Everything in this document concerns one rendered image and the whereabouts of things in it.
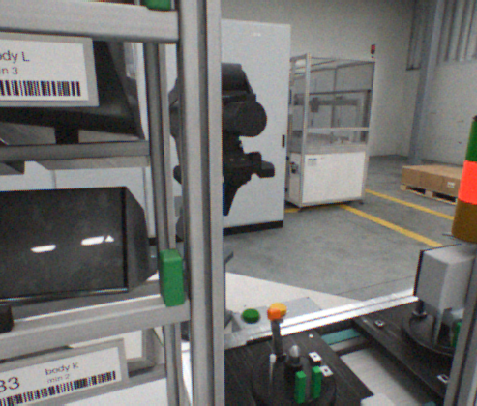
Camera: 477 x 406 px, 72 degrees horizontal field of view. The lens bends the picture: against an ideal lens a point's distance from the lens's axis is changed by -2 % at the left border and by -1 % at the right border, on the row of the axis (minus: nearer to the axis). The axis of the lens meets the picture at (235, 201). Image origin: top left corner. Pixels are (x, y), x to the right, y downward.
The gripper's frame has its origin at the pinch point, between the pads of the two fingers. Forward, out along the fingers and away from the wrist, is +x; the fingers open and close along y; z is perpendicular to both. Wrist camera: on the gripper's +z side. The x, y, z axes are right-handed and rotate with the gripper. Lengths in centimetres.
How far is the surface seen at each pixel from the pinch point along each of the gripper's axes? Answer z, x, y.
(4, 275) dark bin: 36.2, -6.1, -27.0
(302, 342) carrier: 10.5, 28.7, 12.3
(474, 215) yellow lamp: 32.8, -3.5, 21.8
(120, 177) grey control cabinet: -277, 44, -16
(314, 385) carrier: 24.6, 24.2, 5.8
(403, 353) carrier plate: 19.9, 28.9, 29.0
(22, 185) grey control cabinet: -276, 44, -99
